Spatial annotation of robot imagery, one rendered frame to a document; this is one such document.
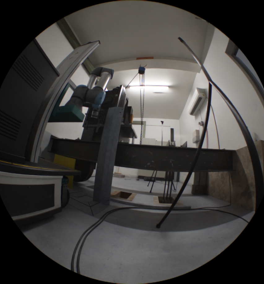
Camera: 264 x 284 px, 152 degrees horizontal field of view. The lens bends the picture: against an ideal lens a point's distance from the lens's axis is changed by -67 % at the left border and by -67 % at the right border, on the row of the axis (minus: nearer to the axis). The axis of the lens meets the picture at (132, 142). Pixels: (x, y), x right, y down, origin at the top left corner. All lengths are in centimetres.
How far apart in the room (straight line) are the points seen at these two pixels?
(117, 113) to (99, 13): 228
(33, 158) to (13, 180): 28
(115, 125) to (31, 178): 88
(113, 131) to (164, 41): 225
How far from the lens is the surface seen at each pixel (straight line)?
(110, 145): 99
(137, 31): 253
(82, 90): 82
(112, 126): 105
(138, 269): 49
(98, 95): 78
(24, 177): 49
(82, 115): 77
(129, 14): 250
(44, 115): 72
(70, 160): 141
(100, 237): 62
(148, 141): 428
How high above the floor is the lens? 41
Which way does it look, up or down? 15 degrees up
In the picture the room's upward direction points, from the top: 7 degrees clockwise
